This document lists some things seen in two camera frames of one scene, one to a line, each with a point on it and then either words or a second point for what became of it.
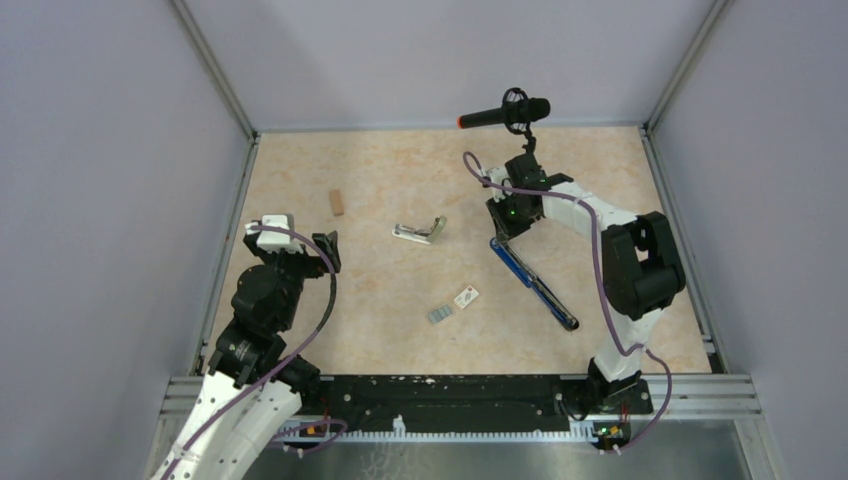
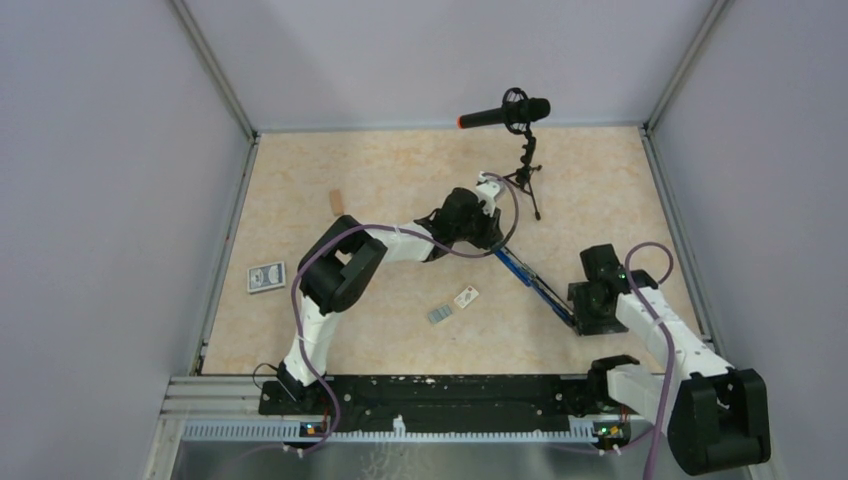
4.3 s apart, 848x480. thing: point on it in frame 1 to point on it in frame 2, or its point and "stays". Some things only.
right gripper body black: (511, 215) to (589, 317)
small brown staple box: (337, 202) stays
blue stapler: (537, 288) stays
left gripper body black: (292, 267) to (479, 229)
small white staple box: (466, 297) stays
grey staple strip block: (439, 315) stays
